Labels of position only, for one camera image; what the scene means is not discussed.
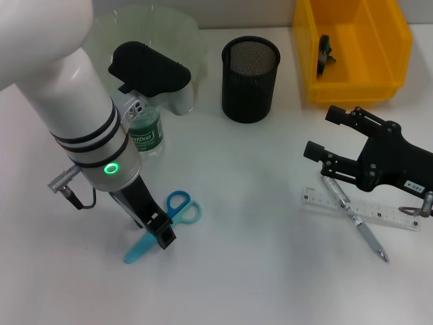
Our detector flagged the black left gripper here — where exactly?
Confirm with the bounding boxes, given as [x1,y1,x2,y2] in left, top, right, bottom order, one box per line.
[108,173,178,251]

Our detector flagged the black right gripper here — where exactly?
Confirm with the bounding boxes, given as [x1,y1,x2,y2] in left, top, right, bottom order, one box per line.
[302,104,433,198]

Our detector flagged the blue scissors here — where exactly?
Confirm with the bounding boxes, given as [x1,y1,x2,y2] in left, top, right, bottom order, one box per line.
[123,190,204,265]

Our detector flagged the green plastic wrapper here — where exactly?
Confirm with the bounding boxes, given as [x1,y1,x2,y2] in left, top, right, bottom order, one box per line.
[317,33,338,78]

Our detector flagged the clear bottle with green label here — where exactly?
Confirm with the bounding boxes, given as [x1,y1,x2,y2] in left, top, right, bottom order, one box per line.
[127,105,167,159]

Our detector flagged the transparent plastic ruler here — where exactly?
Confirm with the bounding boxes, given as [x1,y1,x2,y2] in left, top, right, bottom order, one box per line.
[302,185,421,232]

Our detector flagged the grey retractable pen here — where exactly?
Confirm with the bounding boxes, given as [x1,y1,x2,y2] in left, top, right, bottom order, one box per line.
[320,174,389,263]

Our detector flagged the translucent green fruit plate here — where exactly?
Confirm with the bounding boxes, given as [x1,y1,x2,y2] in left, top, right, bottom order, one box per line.
[81,3,208,114]

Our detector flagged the yellow plastic storage bin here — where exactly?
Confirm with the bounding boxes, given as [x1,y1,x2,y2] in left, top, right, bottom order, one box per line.
[292,0,414,104]

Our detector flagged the black mesh cylinder cup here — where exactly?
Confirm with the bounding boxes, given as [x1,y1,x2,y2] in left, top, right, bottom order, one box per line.
[221,36,281,125]

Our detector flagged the left gripper cable with connector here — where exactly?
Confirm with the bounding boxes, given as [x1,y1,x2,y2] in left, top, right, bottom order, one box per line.
[46,165,98,211]

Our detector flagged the gripper cable with connector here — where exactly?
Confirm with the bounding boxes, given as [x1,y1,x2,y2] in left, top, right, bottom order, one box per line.
[398,190,433,218]
[46,165,98,211]

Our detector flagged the right gripper cable with connector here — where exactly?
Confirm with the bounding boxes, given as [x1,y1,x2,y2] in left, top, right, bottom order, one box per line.
[398,190,433,218]

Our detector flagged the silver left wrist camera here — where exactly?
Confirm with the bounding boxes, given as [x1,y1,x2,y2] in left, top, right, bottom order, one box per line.
[108,41,196,126]

